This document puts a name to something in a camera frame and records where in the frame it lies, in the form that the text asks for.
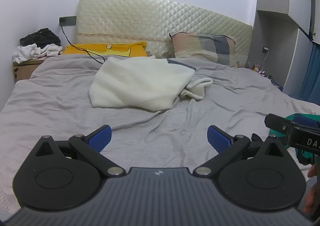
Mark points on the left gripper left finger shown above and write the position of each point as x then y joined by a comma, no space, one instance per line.
61,175

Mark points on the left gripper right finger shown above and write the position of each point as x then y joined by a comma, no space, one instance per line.
251,173

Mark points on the white striped knit sweater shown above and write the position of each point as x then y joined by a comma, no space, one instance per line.
145,82

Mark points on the white clothes pile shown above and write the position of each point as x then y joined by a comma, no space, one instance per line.
32,51

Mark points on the black clothes pile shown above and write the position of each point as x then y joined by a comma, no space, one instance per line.
41,38

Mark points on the person's right hand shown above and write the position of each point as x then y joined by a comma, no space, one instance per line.
310,196

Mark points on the green garment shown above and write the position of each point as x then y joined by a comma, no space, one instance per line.
303,157

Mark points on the blue curtain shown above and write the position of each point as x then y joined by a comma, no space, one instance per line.
310,89

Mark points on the grey bed duvet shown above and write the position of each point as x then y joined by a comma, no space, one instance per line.
55,101

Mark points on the small items on nightstand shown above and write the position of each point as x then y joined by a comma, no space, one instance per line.
258,69

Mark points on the plaid beige grey pillow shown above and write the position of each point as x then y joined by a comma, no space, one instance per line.
218,49

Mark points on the yellow pillow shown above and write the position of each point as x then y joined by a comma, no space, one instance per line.
126,50

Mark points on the cream quilted headboard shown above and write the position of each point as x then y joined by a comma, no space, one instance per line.
152,21

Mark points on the white charger with cable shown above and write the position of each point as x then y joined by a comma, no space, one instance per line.
266,51

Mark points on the black wall socket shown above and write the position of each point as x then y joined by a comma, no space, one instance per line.
67,21

